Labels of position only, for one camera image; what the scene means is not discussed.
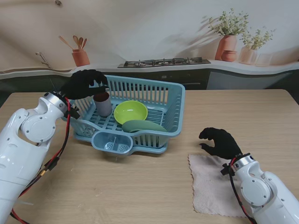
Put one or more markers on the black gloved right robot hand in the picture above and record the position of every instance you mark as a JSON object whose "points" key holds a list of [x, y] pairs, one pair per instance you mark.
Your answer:
{"points": [[222, 143]]}

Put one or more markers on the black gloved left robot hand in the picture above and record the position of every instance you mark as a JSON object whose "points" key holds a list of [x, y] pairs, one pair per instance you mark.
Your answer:
{"points": [[81, 85]]}

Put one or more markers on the purple plastic cup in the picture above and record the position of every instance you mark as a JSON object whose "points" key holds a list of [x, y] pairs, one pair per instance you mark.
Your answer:
{"points": [[104, 105]]}

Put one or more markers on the beige wiping cloth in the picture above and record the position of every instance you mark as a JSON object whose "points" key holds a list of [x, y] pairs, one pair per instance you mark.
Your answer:
{"points": [[208, 189]]}

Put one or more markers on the lime green bowl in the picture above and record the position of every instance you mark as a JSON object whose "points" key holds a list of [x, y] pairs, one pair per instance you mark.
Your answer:
{"points": [[130, 112]]}

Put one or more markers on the pale green plate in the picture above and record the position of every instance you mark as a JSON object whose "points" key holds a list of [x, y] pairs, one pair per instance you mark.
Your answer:
{"points": [[144, 127]]}

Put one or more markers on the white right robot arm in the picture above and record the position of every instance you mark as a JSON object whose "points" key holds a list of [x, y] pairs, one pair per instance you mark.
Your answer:
{"points": [[264, 191]]}

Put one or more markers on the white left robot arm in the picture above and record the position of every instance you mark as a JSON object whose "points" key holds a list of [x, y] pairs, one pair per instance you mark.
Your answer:
{"points": [[25, 149]]}

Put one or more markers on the blue plastic dish rack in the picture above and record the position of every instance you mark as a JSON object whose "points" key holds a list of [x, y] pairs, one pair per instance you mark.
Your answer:
{"points": [[158, 112]]}

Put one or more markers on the printed kitchen backdrop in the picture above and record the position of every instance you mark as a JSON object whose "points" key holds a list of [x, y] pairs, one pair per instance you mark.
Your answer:
{"points": [[149, 35]]}

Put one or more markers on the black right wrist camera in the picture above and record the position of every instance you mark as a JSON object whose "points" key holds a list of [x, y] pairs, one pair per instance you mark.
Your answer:
{"points": [[226, 170]]}

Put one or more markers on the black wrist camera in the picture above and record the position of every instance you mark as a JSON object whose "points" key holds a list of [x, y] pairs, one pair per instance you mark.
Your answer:
{"points": [[74, 113], [226, 170]]}

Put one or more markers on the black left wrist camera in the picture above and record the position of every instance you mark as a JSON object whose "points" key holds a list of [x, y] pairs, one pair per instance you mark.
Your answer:
{"points": [[74, 113]]}

